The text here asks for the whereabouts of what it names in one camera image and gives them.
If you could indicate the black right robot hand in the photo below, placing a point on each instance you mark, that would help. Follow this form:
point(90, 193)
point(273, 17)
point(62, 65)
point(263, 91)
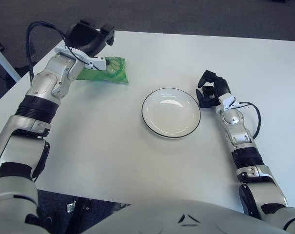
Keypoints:
point(221, 87)

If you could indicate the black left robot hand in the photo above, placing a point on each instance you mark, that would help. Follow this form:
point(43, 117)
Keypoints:
point(84, 39)

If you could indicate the green potato chips bag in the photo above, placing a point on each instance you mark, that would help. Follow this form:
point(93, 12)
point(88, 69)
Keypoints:
point(113, 73)

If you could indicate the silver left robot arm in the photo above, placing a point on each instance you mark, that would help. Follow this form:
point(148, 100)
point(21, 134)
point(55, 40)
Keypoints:
point(45, 85)

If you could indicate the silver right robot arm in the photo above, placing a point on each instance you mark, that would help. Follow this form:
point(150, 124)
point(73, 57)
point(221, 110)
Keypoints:
point(240, 136)

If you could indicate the white plate with black rim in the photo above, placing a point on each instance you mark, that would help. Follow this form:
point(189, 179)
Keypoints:
point(170, 114)

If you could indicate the white furniture panel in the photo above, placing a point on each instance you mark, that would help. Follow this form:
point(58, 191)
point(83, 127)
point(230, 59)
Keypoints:
point(3, 61)

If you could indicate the silver robot torso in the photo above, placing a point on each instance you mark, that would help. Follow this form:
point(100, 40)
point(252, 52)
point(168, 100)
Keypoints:
point(147, 217)

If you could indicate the small metal bracket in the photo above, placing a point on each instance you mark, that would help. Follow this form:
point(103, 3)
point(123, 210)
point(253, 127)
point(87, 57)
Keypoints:
point(71, 207)

